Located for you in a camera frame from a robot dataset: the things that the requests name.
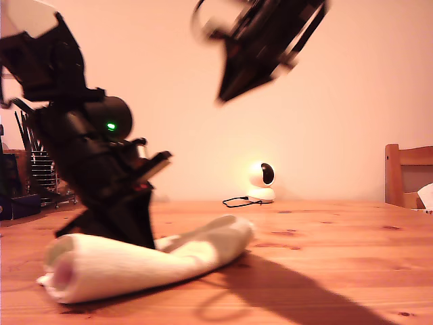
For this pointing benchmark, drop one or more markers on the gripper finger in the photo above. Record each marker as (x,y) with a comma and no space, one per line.
(260,79)
(76,226)
(132,220)
(235,71)

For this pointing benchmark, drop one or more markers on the cream terry tea towel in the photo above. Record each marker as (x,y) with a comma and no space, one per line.
(135,264)

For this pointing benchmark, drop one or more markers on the dark blue box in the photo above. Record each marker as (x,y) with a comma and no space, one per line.
(20,207)

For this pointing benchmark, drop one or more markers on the brown cardboard box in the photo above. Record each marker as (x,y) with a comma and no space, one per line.
(22,162)

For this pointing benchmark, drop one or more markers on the black straw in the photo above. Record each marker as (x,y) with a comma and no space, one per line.
(20,130)
(26,130)

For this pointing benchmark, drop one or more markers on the wooden chair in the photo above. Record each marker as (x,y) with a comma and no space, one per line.
(392,176)

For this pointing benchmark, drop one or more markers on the white tissue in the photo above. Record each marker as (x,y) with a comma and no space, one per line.
(427,198)

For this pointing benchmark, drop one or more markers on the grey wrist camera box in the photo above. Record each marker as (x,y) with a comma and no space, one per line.
(155,166)

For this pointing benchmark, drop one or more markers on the white round security camera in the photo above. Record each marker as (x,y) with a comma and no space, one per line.
(257,176)

